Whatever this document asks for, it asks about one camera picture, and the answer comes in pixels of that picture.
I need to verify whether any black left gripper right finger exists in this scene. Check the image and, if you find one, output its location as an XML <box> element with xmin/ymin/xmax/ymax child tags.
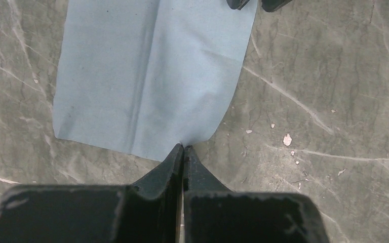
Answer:
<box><xmin>183</xmin><ymin>146</ymin><xmax>329</xmax><ymax>242</ymax></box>

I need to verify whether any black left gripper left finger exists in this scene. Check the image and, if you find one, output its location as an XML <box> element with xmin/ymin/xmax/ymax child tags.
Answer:
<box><xmin>0</xmin><ymin>144</ymin><xmax>184</xmax><ymax>242</ymax></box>

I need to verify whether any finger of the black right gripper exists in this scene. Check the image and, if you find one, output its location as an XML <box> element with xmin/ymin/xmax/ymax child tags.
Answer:
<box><xmin>226</xmin><ymin>0</ymin><xmax>250</xmax><ymax>10</ymax></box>
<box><xmin>261</xmin><ymin>0</ymin><xmax>292</xmax><ymax>13</ymax></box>

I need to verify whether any light blue cloth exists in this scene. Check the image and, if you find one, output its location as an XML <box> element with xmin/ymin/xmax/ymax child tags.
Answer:
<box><xmin>52</xmin><ymin>1</ymin><xmax>257</xmax><ymax>161</ymax></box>

